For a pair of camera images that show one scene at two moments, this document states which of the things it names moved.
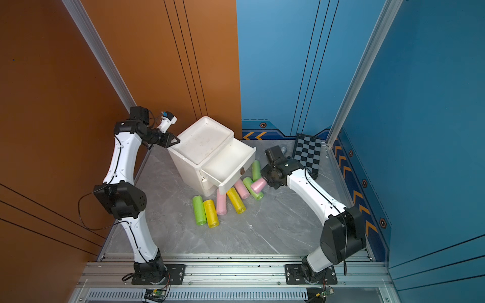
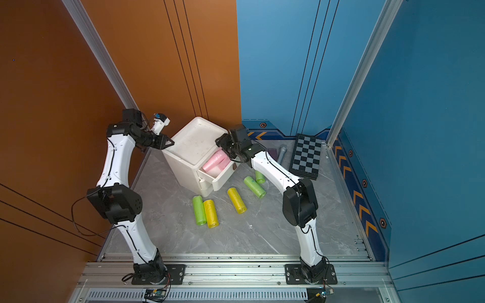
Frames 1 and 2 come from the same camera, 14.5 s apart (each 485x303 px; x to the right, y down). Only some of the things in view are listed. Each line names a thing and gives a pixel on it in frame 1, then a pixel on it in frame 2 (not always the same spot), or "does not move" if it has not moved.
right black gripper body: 268,173 to 228,144
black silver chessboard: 307,152 does not move
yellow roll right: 235,201 does not move
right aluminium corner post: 389,10 does not move
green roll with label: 248,182 does not move
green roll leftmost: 199,210 does not move
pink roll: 258,185 to 214,160
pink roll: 242,189 to 223,164
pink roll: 221,207 to 214,172
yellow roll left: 211,213 does not move
